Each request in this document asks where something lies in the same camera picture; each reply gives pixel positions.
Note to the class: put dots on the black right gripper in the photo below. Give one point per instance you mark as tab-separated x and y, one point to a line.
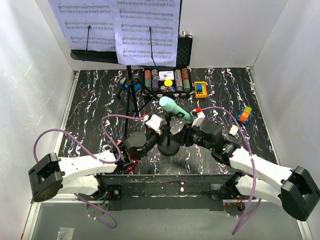
182	139

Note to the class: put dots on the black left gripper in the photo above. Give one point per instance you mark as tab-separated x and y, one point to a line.
163	133

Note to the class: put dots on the black microphone desk stand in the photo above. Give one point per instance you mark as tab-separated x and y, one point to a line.
173	148

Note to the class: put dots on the mint green toy microphone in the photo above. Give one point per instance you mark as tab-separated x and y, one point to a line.
173	108

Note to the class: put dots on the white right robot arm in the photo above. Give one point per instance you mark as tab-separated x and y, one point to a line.
293	189

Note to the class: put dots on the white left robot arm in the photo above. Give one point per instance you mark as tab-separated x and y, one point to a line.
53	175

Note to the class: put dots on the red yellow toy brick house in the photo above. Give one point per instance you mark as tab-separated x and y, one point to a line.
131	168

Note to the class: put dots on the yellow round dealer chip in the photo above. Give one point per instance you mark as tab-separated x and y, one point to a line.
168	82

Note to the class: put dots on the black poker chip case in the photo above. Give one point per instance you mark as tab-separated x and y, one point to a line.
182	83

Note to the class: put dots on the yellow toy brick tray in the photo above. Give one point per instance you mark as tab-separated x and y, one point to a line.
200	89

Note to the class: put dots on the white playing card deck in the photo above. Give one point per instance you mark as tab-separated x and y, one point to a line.
166	75

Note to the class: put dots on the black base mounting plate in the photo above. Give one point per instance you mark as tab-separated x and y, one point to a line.
162	192

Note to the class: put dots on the orange blue toy brick stack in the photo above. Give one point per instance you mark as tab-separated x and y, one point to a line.
244	115

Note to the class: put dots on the black music stand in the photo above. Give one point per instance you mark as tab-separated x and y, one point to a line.
129	82

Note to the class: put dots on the right sheet music page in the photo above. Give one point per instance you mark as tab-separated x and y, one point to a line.
146	31

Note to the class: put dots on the sheet music page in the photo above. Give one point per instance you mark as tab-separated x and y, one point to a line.
86	24
146	31

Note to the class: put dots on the left sheet music page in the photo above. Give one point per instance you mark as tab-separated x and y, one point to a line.
86	24

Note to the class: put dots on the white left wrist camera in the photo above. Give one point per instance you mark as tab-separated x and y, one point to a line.
154	122

